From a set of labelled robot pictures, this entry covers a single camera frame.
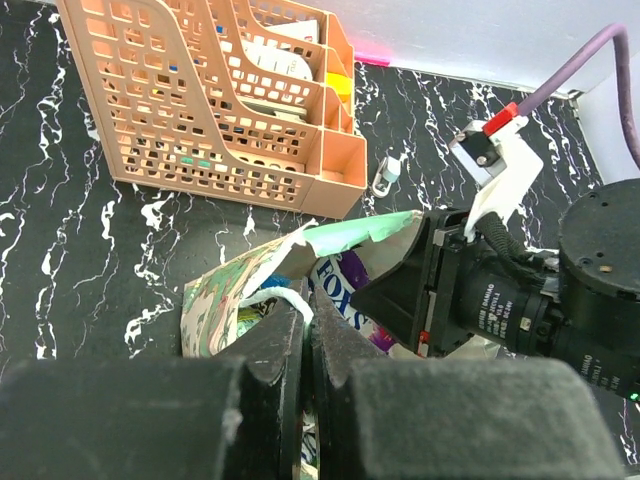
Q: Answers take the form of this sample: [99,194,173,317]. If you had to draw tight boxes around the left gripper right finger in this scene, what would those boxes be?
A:
[310,289,625,479]

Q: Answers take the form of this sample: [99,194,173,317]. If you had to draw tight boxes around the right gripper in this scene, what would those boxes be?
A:
[350,212,560,357]

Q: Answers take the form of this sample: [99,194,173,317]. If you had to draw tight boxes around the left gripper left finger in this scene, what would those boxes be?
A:
[1,300,305,479]

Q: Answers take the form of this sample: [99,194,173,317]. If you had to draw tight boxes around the purple Fox's candy bag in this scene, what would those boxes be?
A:
[310,250,396,354]

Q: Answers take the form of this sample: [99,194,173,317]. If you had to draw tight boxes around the green patterned paper bag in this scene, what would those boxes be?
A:
[179,209,501,480]

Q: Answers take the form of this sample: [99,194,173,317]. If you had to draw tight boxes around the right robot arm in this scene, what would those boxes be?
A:
[350,179,639,401]

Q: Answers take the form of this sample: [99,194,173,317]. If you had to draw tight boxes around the light blue padlock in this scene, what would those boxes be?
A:
[371,157,402,198]

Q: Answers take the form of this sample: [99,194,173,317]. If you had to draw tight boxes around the yellow sticky notes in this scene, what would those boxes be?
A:
[326,72,353,102]

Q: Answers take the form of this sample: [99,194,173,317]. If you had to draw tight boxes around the orange plastic file organizer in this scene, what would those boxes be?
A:
[58,1,367,219]

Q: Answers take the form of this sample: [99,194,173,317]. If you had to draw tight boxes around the white papers in organizer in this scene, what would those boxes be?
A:
[239,36,314,117]

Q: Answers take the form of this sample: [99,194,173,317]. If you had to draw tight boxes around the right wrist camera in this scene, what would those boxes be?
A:
[449,102,543,241]

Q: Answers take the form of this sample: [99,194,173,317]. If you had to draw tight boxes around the pink marker at wall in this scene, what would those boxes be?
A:
[354,50,391,67]

